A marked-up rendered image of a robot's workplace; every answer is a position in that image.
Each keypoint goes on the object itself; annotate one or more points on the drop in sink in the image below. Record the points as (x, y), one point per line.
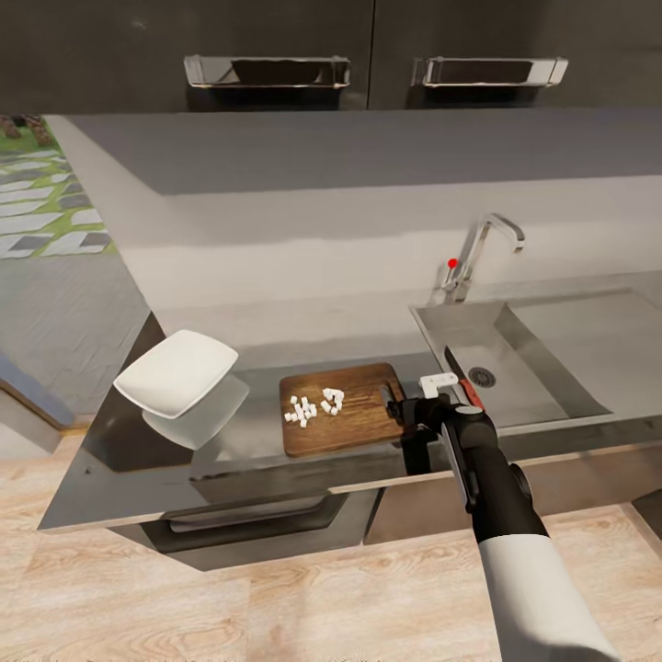
(548, 361)

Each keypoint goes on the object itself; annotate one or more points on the dishwasher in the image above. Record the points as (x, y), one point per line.
(247, 535)

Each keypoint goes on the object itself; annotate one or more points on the bowl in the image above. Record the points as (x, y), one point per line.
(174, 376)

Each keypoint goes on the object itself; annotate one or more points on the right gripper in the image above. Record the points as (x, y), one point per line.
(415, 411)

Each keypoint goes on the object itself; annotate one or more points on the cutting board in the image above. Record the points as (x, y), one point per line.
(364, 417)

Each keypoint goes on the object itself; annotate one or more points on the fixed window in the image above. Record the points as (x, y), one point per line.
(70, 310)

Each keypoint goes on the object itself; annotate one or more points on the parer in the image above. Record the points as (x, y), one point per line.
(464, 382)

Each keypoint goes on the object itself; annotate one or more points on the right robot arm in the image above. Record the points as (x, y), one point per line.
(538, 611)

